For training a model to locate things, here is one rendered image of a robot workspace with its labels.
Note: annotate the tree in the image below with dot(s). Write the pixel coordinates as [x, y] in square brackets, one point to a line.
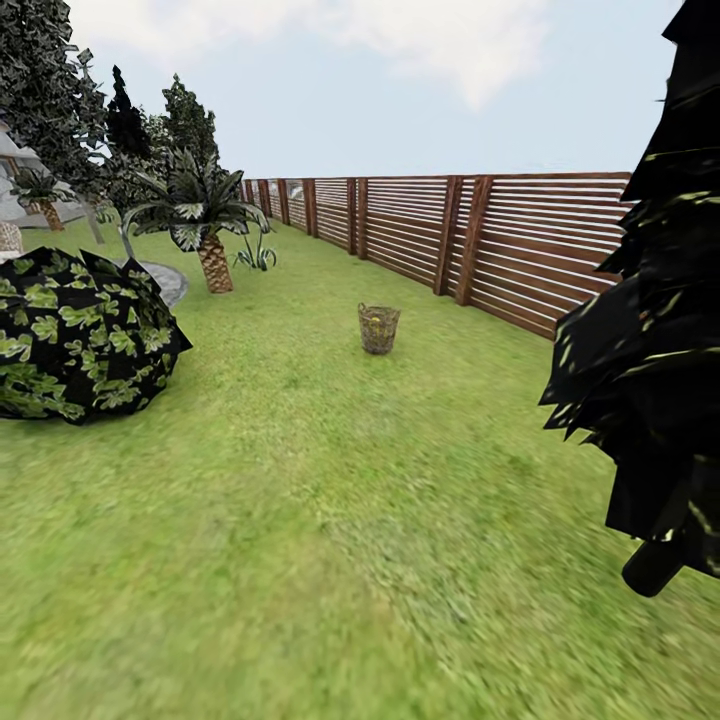
[188, 125]
[47, 108]
[124, 123]
[648, 387]
[160, 140]

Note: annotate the wicker basket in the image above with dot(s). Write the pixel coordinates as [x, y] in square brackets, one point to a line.
[379, 333]

